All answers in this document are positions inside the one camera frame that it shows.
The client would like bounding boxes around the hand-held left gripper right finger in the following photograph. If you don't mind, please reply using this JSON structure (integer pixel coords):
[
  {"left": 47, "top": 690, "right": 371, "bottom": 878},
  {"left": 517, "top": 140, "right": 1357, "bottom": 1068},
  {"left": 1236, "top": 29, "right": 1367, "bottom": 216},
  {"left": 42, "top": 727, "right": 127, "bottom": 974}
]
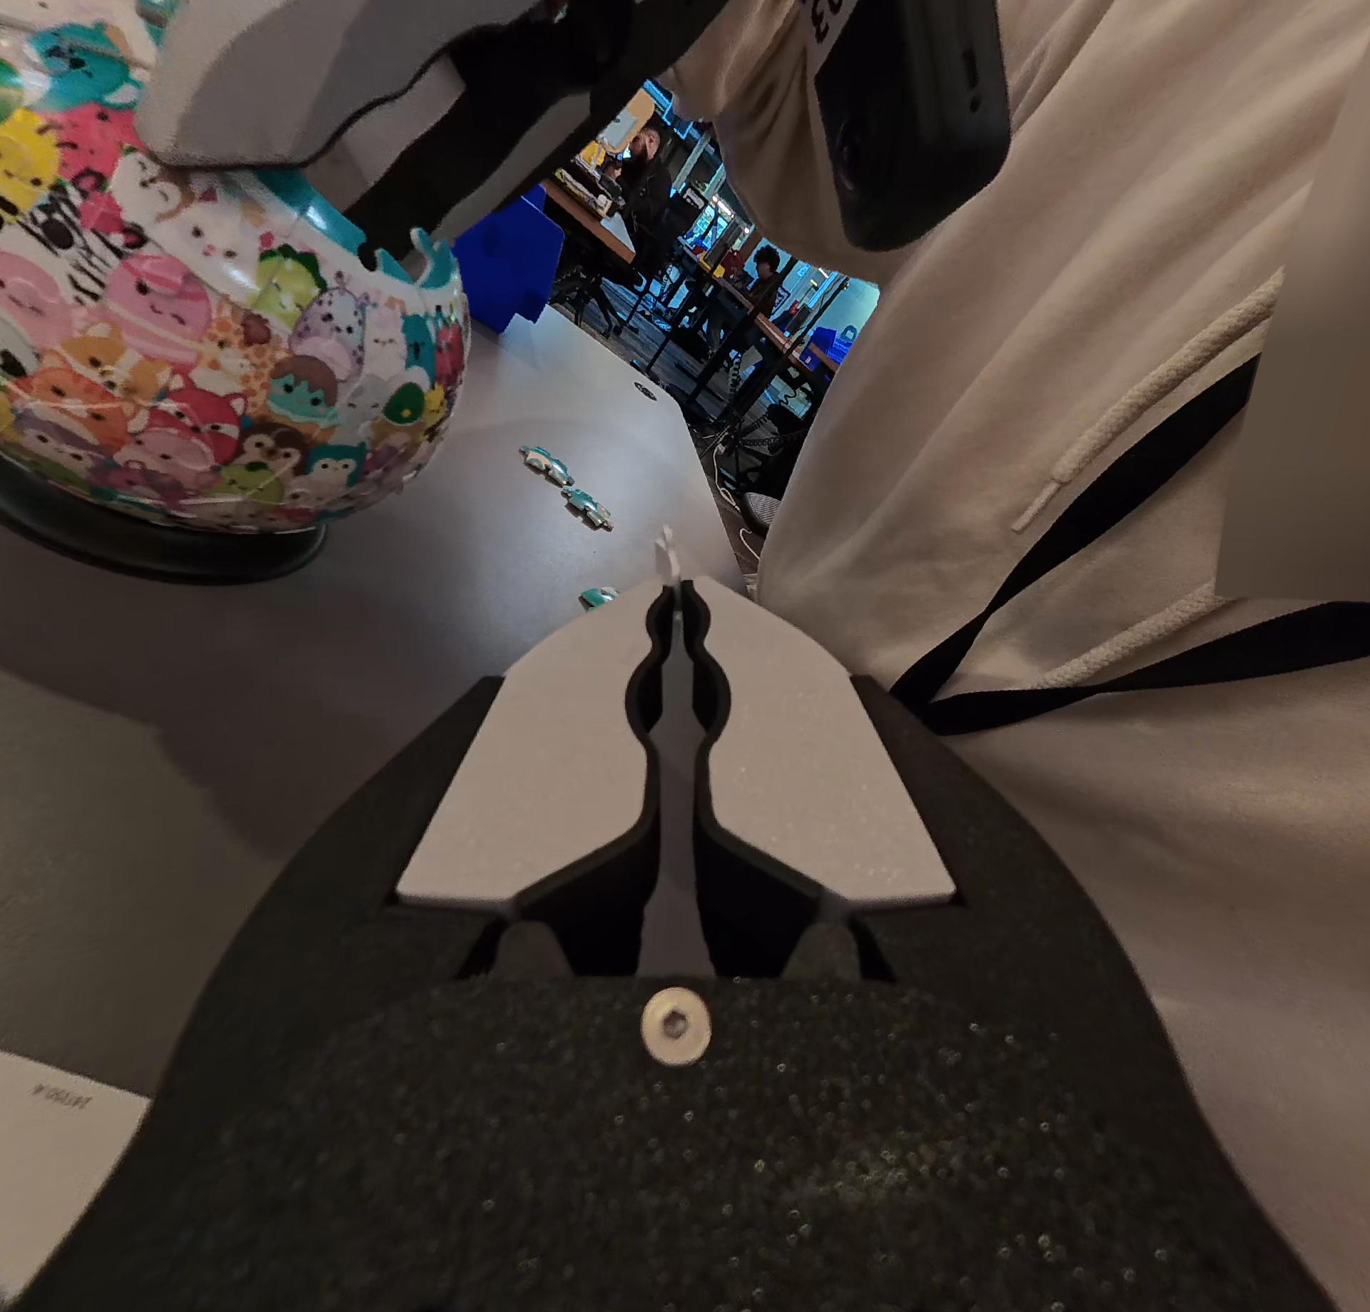
[{"left": 679, "top": 575, "right": 957, "bottom": 977}]

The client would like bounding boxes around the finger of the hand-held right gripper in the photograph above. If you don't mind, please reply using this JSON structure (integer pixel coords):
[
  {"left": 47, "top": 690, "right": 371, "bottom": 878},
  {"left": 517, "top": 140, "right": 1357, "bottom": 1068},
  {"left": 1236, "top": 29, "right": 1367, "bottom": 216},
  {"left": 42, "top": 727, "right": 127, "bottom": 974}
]
[
  {"left": 133, "top": 0, "right": 570, "bottom": 171},
  {"left": 307, "top": 61, "right": 644, "bottom": 256}
]

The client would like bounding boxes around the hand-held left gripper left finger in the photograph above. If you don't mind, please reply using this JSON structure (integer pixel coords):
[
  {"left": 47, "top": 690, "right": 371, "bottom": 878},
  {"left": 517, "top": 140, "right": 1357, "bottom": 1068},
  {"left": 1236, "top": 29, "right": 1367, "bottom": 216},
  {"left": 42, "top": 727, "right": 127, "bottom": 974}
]
[{"left": 395, "top": 581, "right": 678, "bottom": 977}]

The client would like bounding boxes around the colourful puzzle ball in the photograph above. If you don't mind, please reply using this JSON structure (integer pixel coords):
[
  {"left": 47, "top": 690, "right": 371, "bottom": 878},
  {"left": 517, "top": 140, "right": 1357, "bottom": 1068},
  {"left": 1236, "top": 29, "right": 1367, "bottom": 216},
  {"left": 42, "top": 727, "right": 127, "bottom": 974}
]
[{"left": 0, "top": 0, "right": 470, "bottom": 534}]

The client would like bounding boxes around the black ball stand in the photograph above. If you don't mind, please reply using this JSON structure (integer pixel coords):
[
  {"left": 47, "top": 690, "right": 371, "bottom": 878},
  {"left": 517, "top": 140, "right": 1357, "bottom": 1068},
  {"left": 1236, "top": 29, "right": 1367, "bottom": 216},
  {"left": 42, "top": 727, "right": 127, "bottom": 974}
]
[{"left": 0, "top": 476, "right": 329, "bottom": 588}]

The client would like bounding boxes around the blue plastic bin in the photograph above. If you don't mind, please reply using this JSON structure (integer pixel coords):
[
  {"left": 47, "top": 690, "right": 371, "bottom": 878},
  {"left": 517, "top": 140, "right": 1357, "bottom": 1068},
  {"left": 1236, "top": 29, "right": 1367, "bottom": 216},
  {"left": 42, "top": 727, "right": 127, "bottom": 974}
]
[{"left": 455, "top": 189, "right": 564, "bottom": 333}]

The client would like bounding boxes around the printed instruction sheet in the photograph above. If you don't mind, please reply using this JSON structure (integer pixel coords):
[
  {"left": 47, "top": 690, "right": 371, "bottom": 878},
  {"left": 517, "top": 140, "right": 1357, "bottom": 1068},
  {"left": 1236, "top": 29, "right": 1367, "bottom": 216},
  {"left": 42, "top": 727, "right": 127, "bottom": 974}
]
[{"left": 0, "top": 1050, "right": 149, "bottom": 1276}]

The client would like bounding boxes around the black lanyard strap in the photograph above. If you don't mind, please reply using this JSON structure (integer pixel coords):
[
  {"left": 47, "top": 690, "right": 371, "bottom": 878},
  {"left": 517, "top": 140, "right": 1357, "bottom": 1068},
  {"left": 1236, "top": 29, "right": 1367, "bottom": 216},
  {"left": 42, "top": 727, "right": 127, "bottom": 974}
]
[{"left": 892, "top": 354, "right": 1370, "bottom": 737}]

